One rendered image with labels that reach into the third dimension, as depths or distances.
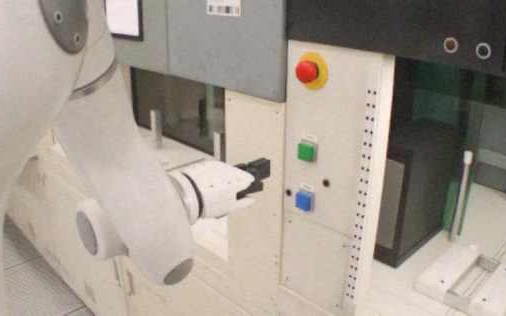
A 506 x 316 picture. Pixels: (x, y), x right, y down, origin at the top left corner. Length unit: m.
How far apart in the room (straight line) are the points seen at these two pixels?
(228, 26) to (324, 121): 0.28
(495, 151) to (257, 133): 0.95
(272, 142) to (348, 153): 0.18
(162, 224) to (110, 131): 0.12
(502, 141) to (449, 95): 0.45
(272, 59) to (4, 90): 0.72
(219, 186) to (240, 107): 0.33
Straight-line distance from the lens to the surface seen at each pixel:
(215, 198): 0.69
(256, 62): 0.93
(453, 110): 1.27
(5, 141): 0.24
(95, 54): 0.44
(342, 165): 0.86
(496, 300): 1.09
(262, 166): 0.80
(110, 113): 0.48
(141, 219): 0.53
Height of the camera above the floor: 1.51
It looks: 22 degrees down
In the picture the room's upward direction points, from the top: straight up
